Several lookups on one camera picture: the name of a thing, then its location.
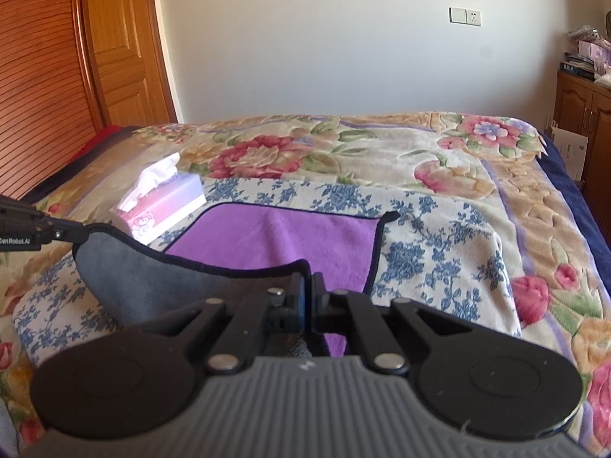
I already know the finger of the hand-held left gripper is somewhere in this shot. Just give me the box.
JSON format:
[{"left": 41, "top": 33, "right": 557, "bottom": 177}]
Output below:
[{"left": 47, "top": 218, "right": 94, "bottom": 245}]

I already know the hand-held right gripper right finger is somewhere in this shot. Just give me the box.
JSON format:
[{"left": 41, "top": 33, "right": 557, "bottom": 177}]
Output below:
[{"left": 312, "top": 271, "right": 479, "bottom": 376}]

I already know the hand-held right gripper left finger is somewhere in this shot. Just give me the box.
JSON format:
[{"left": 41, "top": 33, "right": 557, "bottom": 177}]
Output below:
[{"left": 141, "top": 271, "right": 312, "bottom": 376}]

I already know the purple and grey towel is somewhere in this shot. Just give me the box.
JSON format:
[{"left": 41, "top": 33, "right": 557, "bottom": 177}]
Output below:
[{"left": 71, "top": 202, "right": 402, "bottom": 360}]

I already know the pink tissue box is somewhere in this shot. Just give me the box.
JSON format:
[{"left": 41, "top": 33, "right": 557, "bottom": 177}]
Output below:
[{"left": 109, "top": 152, "right": 207, "bottom": 245}]

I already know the red cloth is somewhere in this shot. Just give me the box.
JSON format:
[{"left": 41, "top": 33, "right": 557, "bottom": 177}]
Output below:
[{"left": 67, "top": 124, "right": 142, "bottom": 164}]

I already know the blue floral white cloth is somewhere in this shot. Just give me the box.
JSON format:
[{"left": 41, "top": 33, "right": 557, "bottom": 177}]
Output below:
[{"left": 11, "top": 176, "right": 524, "bottom": 369}]

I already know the wooden slatted headboard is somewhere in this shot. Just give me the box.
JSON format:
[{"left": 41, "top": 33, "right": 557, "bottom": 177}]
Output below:
[{"left": 0, "top": 0, "right": 113, "bottom": 201}]

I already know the floral plush blanket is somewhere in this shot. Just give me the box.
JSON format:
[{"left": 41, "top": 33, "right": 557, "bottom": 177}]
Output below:
[{"left": 0, "top": 111, "right": 611, "bottom": 458}]

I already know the wooden door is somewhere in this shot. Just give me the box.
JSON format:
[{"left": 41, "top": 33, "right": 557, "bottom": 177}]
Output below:
[{"left": 78, "top": 0, "right": 180, "bottom": 131}]

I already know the navy bed sheet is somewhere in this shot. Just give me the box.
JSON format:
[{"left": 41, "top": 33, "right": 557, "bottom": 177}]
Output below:
[{"left": 537, "top": 129, "right": 611, "bottom": 269}]

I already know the wooden cabinet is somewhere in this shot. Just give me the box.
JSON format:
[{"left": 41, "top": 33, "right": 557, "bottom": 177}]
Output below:
[{"left": 553, "top": 69, "right": 611, "bottom": 250}]

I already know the stack of books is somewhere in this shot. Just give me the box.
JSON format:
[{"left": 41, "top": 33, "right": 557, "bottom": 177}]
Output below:
[{"left": 560, "top": 50, "right": 597, "bottom": 82}]

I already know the clear plastic bag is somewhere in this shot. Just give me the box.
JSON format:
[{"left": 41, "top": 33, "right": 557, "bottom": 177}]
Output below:
[{"left": 567, "top": 25, "right": 611, "bottom": 45}]

